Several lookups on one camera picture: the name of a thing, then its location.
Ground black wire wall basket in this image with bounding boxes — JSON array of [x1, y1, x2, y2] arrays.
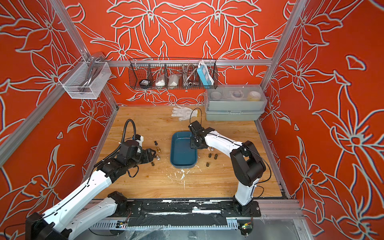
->
[[128, 57, 219, 90]]

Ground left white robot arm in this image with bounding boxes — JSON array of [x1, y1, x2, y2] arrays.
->
[[25, 135, 157, 240]]

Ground black item in basket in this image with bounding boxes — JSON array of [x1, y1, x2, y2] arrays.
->
[[139, 79, 152, 89]]

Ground teal plastic storage box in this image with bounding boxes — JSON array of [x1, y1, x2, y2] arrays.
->
[[170, 131, 198, 169]]

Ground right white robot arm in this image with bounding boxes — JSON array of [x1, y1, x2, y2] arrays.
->
[[189, 121, 267, 217]]

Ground grey lidded storage container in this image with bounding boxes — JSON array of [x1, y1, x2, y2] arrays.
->
[[204, 85, 267, 121]]

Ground clear plastic wall bin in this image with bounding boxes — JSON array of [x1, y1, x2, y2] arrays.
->
[[59, 62, 112, 100]]

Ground white knit glove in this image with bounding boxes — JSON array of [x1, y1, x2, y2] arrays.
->
[[171, 106, 200, 121]]

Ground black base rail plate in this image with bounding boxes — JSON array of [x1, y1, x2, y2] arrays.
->
[[107, 198, 261, 229]]

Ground white bag in basket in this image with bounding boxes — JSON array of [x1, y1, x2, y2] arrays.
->
[[168, 74, 180, 89], [155, 75, 166, 87]]

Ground metal tool in clear bin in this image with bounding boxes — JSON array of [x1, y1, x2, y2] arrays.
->
[[81, 55, 102, 92]]

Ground metal tongs in basket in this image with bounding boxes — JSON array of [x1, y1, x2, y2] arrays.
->
[[182, 64, 197, 87]]

